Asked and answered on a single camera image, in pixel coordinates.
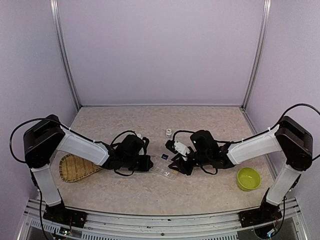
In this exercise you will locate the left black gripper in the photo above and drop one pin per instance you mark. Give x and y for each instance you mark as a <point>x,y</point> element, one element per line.
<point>147,165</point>

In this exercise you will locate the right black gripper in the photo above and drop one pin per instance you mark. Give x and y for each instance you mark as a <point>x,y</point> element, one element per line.
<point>182,168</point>

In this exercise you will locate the clear plastic pill organizer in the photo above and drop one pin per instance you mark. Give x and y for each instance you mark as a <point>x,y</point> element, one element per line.
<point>161,165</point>

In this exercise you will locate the white pill bottle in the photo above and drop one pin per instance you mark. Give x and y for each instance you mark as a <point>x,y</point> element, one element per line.
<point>168,133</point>

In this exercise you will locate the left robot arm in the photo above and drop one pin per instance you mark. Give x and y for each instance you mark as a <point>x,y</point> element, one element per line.
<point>49,136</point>

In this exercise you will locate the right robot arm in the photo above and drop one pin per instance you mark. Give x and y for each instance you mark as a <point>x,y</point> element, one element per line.
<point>286,136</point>

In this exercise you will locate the woven bamboo tray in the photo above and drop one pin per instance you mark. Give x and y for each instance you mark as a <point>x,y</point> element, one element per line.
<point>73,168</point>

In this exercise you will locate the green plastic bowl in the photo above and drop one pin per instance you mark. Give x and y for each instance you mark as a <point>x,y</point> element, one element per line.
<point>248,179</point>

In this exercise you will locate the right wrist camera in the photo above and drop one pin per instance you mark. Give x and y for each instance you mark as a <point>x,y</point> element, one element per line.
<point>177,147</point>

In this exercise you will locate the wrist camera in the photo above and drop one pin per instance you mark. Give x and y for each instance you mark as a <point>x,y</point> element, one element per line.
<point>177,147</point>
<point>145,144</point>

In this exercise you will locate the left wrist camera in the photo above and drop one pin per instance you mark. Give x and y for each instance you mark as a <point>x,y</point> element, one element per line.
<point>145,144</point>

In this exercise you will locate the front aluminium rail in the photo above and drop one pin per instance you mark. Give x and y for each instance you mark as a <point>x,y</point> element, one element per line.
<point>99,225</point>

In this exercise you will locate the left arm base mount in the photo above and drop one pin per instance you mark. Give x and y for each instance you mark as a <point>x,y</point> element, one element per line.
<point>65,216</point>

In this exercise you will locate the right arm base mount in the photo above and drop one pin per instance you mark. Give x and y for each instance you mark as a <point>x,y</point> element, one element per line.
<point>252,217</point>

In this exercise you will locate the right aluminium frame post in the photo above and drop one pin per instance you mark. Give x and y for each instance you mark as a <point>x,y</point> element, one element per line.
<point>258,53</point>

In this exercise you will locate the aluminium frame post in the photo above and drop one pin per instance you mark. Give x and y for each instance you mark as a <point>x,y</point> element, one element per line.
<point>54,6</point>
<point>258,53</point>

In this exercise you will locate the left aluminium frame post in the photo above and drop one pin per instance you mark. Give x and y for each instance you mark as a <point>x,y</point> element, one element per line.
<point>54,6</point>

